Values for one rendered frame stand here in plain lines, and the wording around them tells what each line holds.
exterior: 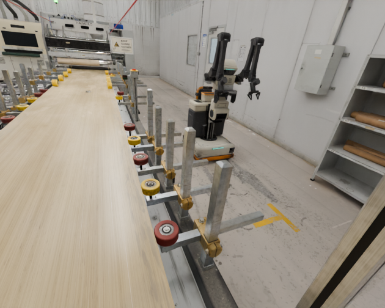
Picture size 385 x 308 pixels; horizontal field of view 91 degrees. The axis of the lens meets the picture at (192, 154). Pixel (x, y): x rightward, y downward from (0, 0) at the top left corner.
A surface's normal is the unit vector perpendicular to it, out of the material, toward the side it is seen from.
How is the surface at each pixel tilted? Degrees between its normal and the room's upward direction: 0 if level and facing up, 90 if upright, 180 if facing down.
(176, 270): 0
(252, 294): 0
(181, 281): 0
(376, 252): 90
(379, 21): 90
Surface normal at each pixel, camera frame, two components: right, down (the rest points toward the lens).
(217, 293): 0.08, -0.88
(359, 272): -0.92, 0.11
